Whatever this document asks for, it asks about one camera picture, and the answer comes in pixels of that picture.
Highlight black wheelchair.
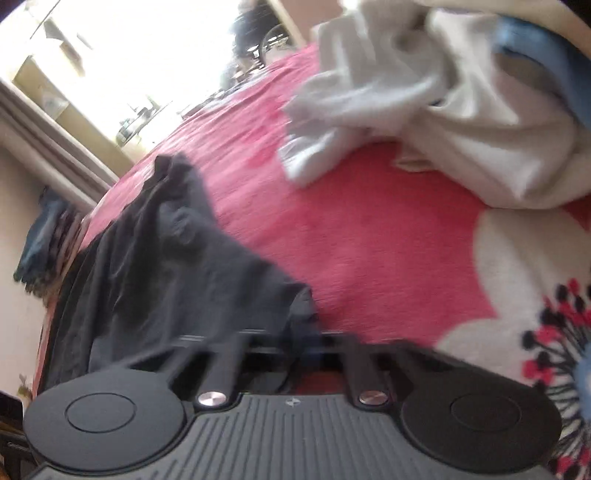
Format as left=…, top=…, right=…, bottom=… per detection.
left=228, top=9, right=301, bottom=70

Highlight light blue garment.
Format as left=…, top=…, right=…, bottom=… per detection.
left=492, top=16, right=578, bottom=112

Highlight cream garment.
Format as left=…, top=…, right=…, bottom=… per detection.
left=392, top=9, right=583, bottom=210

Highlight folded blue jeans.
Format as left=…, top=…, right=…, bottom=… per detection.
left=14, top=187, right=68, bottom=289

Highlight grey curtain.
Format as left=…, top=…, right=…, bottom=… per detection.
left=0, top=76, right=121, bottom=208

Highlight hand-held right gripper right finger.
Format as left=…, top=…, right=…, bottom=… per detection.
left=318, top=332, right=455, bottom=408

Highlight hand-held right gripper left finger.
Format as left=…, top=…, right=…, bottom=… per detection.
left=131, top=331, right=298, bottom=409

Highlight pink floral blanket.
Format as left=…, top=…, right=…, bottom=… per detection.
left=41, top=41, right=591, bottom=480

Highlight black pants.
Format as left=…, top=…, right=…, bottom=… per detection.
left=44, top=154, right=319, bottom=393

